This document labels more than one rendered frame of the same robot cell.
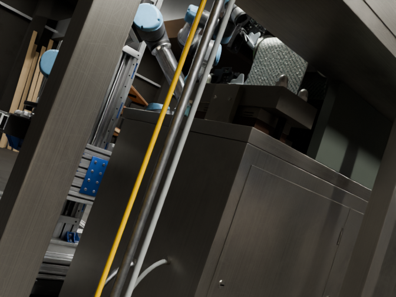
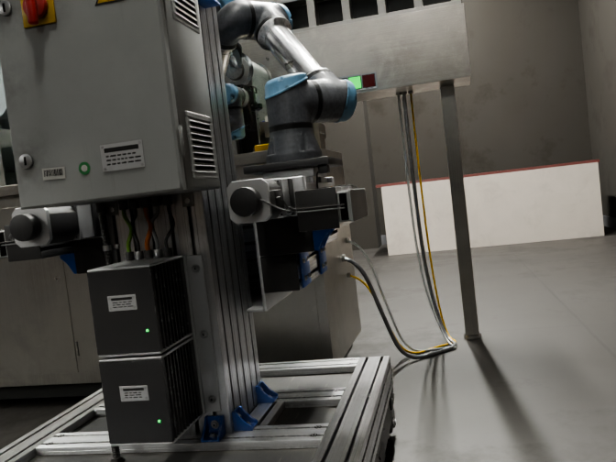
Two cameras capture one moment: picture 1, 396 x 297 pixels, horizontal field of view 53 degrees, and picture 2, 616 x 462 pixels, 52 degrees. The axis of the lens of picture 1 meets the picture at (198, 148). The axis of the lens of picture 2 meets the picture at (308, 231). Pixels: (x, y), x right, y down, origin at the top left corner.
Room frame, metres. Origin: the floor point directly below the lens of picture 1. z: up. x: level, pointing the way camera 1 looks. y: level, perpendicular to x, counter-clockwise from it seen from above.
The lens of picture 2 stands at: (2.80, 2.00, 0.72)
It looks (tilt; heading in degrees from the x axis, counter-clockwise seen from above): 3 degrees down; 232
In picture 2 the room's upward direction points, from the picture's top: 7 degrees counter-clockwise
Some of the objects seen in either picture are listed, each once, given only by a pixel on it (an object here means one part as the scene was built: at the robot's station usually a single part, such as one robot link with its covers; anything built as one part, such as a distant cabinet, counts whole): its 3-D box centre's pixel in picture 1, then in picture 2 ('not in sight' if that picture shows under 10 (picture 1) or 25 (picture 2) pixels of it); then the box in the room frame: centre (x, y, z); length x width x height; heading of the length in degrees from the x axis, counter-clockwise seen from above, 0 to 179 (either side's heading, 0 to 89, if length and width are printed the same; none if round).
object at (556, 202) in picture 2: not in sight; (484, 207); (-2.93, -2.24, 0.38); 2.23 x 0.73 x 0.76; 130
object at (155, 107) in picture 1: (156, 116); not in sight; (2.09, 0.26, 0.98); 0.13 x 0.12 x 0.14; 100
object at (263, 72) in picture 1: (271, 85); (263, 106); (1.29, -0.16, 1.11); 0.23 x 0.01 x 0.18; 38
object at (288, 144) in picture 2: not in sight; (292, 144); (1.77, 0.65, 0.87); 0.15 x 0.15 x 0.10
